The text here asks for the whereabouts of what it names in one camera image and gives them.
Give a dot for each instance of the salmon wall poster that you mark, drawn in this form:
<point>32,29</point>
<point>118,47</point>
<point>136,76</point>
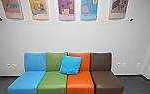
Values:
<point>12,8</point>

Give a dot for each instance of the orange sofa seat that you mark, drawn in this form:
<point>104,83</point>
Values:
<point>80,83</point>

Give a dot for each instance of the cyan square cushion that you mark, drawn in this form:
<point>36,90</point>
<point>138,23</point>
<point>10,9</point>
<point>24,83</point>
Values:
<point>70,64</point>

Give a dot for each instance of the blue sofa seat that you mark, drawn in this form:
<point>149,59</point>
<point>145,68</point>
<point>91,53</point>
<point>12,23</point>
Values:
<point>29,81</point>

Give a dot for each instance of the peach wall poster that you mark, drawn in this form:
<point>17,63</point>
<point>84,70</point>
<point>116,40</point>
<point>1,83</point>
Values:
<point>118,8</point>

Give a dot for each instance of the light blue wall poster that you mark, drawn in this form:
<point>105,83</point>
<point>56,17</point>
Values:
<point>89,9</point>

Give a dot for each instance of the brown sofa seat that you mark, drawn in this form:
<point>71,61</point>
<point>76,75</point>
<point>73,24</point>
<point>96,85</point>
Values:
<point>106,80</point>

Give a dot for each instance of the purple wall poster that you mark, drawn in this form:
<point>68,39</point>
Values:
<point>66,9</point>

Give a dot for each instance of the green sofa seat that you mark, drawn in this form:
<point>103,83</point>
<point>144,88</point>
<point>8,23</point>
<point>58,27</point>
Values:
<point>53,83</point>

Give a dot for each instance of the yellow wall poster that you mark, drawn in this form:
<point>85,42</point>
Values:
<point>39,9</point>

